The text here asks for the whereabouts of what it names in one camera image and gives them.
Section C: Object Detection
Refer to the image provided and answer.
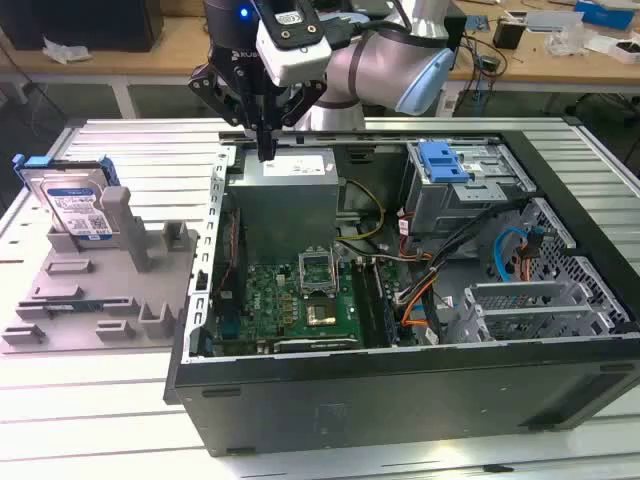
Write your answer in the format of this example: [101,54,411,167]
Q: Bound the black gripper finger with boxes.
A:
[187,63,270,162]
[268,78,330,161]

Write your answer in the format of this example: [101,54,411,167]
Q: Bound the hard disk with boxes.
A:
[12,153,114,247]

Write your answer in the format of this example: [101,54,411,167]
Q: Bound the orange black power wire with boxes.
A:
[514,227,546,289]

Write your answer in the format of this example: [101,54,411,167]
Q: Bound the metal disk bay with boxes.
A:
[447,279,631,346]

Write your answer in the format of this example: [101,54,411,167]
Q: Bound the wooden desk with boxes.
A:
[0,0,640,120]

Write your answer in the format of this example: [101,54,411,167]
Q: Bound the grey power supply unit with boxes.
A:
[225,148,342,251]

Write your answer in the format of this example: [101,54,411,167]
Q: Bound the black computer box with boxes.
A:
[0,0,165,54]

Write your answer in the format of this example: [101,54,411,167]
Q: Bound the white crumpled plastic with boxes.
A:
[41,34,94,65]

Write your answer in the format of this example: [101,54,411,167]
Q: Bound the metal socket cover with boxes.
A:
[297,248,341,296]

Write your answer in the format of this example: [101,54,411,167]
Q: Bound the blue plastic latch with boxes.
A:
[418,142,474,185]

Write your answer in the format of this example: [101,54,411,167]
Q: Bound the metal drive cage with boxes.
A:
[403,139,539,241]

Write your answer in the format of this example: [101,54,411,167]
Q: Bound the green motherboard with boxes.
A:
[212,257,419,357]

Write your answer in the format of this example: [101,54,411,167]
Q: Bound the black RAM slot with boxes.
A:
[351,258,381,349]

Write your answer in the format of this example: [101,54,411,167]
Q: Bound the CPU socket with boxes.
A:
[301,293,342,331]

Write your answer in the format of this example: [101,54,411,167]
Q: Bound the small black box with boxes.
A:
[492,16,527,50]

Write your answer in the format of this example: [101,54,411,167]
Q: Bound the dark RAM stick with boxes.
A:
[369,258,401,346]

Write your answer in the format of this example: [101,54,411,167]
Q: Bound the grey parts rack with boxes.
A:
[0,185,202,355]

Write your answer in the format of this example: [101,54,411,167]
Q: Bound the black graphics card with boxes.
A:
[272,335,360,355]

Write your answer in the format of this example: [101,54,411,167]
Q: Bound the blue RAM stick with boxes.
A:
[43,298,109,317]

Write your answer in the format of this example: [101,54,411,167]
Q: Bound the clear plastic bags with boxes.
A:
[543,24,587,57]

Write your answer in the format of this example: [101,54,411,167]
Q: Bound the blue cardboard box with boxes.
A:
[573,0,636,29]

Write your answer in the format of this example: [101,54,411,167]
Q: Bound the black PC case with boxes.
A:
[163,128,640,459]

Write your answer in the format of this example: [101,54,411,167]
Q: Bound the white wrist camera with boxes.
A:
[255,0,334,87]

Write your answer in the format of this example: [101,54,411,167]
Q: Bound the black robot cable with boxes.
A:
[324,13,416,51]

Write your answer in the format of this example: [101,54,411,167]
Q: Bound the yellow wire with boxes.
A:
[342,179,386,242]

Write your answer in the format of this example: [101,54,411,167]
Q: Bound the grey wire bundle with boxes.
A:
[333,238,434,264]

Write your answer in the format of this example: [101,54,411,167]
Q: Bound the black cable bundle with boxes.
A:
[394,197,532,346]

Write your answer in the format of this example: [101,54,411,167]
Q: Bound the blue wire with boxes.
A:
[493,225,531,291]

